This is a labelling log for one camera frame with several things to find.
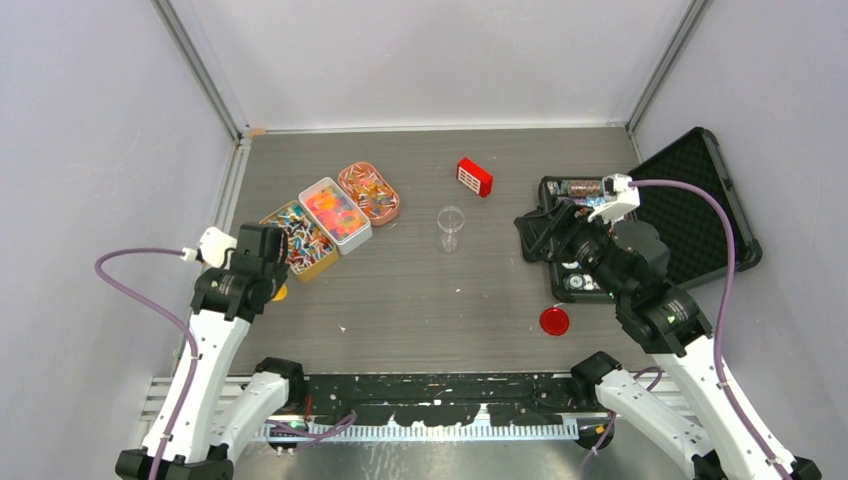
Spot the red toy brick block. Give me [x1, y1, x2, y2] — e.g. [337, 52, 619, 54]
[456, 157, 494, 198]

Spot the red jar lid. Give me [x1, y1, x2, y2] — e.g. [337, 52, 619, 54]
[539, 307, 571, 336]

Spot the black poker chip case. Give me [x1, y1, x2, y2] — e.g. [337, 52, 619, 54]
[535, 127, 763, 304]

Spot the pink tray of lollipops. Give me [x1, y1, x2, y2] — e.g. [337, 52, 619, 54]
[337, 161, 400, 227]

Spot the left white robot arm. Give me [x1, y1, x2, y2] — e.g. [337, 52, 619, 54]
[115, 223, 307, 479]

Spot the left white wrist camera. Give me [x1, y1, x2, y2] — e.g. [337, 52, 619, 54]
[196, 226, 237, 268]

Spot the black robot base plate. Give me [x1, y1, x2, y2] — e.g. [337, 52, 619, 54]
[277, 372, 610, 427]

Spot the yellow plastic scoop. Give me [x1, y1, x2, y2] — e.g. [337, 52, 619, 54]
[272, 285, 288, 302]

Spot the white tray of gummy candies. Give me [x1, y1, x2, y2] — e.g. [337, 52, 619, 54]
[298, 177, 373, 256]

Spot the yellow tray of wrapped candies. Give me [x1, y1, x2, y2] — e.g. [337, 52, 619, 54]
[259, 200, 340, 283]

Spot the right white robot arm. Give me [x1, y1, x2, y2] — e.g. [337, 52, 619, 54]
[514, 204, 823, 479]

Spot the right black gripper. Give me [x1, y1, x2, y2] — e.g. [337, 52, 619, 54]
[513, 195, 628, 301]

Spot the clear plastic jar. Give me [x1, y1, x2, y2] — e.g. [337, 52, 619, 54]
[436, 206, 465, 253]

